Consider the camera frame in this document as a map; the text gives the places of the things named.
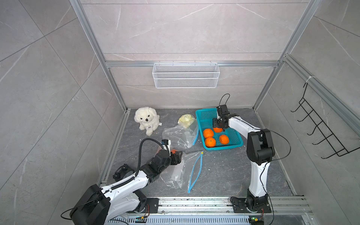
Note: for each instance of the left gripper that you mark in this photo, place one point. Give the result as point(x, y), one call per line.
point(178, 158)

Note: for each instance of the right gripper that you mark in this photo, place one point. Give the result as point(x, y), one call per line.
point(214, 124)

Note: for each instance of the orange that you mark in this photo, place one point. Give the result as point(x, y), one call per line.
point(217, 130)

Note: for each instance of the orange two bag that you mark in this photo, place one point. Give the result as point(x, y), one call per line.
point(207, 133)

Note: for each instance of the orange three bag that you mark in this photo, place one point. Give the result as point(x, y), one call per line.
point(224, 140)

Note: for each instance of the orange one bag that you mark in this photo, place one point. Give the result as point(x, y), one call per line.
point(210, 142)

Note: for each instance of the clear zip bag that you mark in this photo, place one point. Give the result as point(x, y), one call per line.
point(182, 138)
point(184, 175)

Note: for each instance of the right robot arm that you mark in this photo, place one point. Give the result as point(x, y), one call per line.
point(260, 151)

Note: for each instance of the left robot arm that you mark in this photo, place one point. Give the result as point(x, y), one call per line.
point(101, 204)

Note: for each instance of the teal plastic basket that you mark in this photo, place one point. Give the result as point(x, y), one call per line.
point(205, 122)

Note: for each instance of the yellow tissue packet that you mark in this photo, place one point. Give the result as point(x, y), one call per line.
point(186, 120)

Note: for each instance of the white plush dog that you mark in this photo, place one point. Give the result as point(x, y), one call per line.
point(148, 119)

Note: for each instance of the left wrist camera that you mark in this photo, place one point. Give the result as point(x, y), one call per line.
point(165, 143)

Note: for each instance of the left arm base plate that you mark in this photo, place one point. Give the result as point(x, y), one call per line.
point(150, 205)

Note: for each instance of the white wire wall basket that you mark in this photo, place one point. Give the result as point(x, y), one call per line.
point(185, 75)

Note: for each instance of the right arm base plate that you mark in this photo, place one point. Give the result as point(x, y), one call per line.
point(244, 205)

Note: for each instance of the aluminium rail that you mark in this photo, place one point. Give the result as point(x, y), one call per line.
point(220, 205)

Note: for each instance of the black wire hook rack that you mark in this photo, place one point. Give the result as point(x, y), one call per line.
point(335, 146)

